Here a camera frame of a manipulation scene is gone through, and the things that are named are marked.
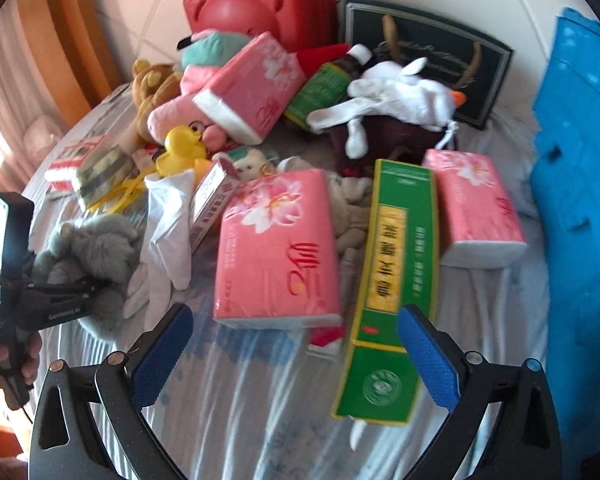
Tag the camouflage pattern box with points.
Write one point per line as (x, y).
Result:
(102, 170)

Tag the yellow rubber duck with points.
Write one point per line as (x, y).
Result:
(180, 147)

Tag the person's left hand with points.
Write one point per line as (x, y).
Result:
(30, 355)

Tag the pink curtain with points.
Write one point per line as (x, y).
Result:
(15, 110)

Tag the blue plastic crate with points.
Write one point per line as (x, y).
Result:
(575, 210)

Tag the red bear-shaped case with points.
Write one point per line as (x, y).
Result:
(240, 10)

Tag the white cloth glove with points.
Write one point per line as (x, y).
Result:
(167, 230)

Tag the pink plush teal hat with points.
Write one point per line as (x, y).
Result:
(180, 110)

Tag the pink tissue pack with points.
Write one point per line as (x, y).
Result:
(250, 90)
(280, 250)
(475, 210)

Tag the white goose plush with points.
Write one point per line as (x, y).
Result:
(400, 95)

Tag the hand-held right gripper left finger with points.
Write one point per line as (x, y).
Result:
(162, 355)

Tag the small white bear plush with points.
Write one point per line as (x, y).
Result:
(250, 165)

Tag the black gift box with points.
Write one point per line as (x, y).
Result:
(430, 30)

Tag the pink white striped box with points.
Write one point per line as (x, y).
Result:
(65, 167)

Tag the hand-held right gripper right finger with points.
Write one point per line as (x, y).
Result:
(427, 360)

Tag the beige plush toy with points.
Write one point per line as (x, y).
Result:
(350, 215)

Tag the brown bottle green label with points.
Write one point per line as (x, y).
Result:
(325, 85)

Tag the desktop with striped cloth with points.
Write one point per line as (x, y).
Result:
(260, 400)

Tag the small red white packet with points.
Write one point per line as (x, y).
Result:
(325, 340)

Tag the long green carton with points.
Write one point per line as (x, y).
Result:
(395, 260)

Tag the yellow plastic tongs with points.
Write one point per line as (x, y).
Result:
(122, 192)

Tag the grey koala plush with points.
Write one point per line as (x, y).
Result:
(95, 250)

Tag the brown bear plush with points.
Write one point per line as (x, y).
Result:
(150, 85)

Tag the white carton red print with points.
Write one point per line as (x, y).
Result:
(210, 205)

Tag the dark maroon pouch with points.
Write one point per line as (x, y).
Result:
(390, 137)

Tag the red cloth item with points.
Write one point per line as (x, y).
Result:
(325, 57)

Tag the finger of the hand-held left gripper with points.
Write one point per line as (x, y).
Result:
(75, 291)

